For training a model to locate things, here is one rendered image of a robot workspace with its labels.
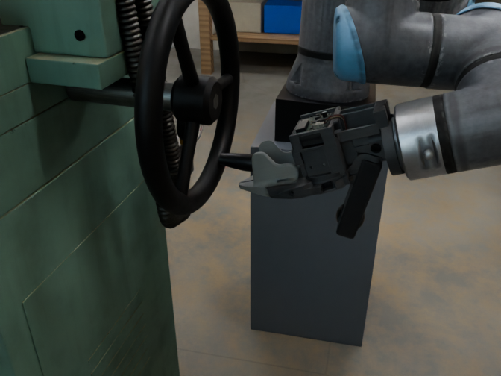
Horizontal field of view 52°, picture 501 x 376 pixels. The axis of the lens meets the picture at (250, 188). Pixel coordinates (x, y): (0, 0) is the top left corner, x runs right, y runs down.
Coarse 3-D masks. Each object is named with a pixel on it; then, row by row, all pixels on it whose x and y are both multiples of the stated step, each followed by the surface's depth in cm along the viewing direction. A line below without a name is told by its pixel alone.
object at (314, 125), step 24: (312, 120) 63; (336, 120) 59; (360, 120) 60; (384, 120) 57; (312, 144) 60; (336, 144) 58; (360, 144) 60; (384, 144) 57; (312, 168) 61; (336, 168) 60
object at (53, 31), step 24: (0, 0) 58; (24, 0) 57; (48, 0) 56; (72, 0) 55; (96, 0) 54; (24, 24) 58; (48, 24) 57; (72, 24) 57; (96, 24) 56; (48, 48) 59; (72, 48) 58; (96, 48) 57; (120, 48) 60
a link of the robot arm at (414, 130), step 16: (432, 96) 58; (400, 112) 57; (416, 112) 56; (432, 112) 55; (400, 128) 56; (416, 128) 55; (432, 128) 54; (400, 144) 56; (416, 144) 55; (432, 144) 55; (400, 160) 58; (416, 160) 56; (432, 160) 55; (416, 176) 58; (432, 176) 58
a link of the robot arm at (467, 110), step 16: (480, 64) 56; (496, 64) 55; (464, 80) 57; (480, 80) 55; (496, 80) 54; (448, 96) 55; (464, 96) 54; (480, 96) 53; (496, 96) 52; (448, 112) 54; (464, 112) 53; (480, 112) 52; (496, 112) 52; (448, 128) 54; (464, 128) 53; (480, 128) 52; (496, 128) 52; (448, 144) 54; (464, 144) 53; (480, 144) 53; (496, 144) 52; (448, 160) 55; (464, 160) 54; (480, 160) 54; (496, 160) 54
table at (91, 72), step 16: (0, 32) 56; (16, 32) 57; (0, 48) 55; (16, 48) 57; (32, 48) 59; (0, 64) 55; (16, 64) 57; (32, 64) 58; (48, 64) 58; (64, 64) 57; (80, 64) 57; (96, 64) 56; (112, 64) 59; (0, 80) 55; (16, 80) 58; (32, 80) 59; (48, 80) 59; (64, 80) 58; (80, 80) 57; (96, 80) 57; (112, 80) 59
